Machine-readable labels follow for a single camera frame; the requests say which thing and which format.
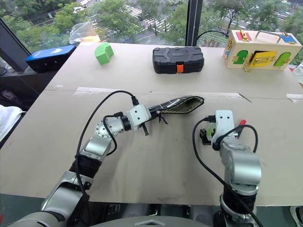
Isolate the black grid pouch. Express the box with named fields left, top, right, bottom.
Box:
left=148, top=95, right=205, bottom=125

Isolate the green plastic block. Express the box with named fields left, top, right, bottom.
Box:
left=94, top=42, right=115, bottom=66

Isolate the black plastic tool case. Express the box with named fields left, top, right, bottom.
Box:
left=152, top=46, right=205, bottom=74

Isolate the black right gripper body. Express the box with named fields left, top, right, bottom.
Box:
left=199, top=128, right=213, bottom=146

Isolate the grey robot torso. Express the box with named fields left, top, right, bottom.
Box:
left=7, top=211, right=215, bottom=227

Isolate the blue and black device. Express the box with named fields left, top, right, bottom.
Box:
left=25, top=44, right=77, bottom=73

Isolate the clear plastic bag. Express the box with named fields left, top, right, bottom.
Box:
left=69, top=21, right=101, bottom=45

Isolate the white cloth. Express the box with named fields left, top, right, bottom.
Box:
left=0, top=104, right=24, bottom=142

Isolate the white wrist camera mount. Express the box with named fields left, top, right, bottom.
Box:
left=126, top=105, right=152, bottom=132
left=211, top=109, right=235, bottom=145

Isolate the green highlighter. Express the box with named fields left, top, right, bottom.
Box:
left=205, top=124, right=215, bottom=139

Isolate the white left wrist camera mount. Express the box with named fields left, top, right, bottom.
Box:
left=126, top=105, right=152, bottom=132

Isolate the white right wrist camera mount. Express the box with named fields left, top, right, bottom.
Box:
left=211, top=109, right=235, bottom=145

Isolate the white sneaker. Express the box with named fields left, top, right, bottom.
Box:
left=289, top=205, right=303, bottom=227

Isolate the wooden latch lock box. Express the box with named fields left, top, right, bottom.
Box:
left=223, top=29, right=296, bottom=72

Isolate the black tennis racket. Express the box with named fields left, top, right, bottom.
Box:
left=196, top=30, right=230, bottom=48

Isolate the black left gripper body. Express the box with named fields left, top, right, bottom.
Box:
left=141, top=107, right=159, bottom=130

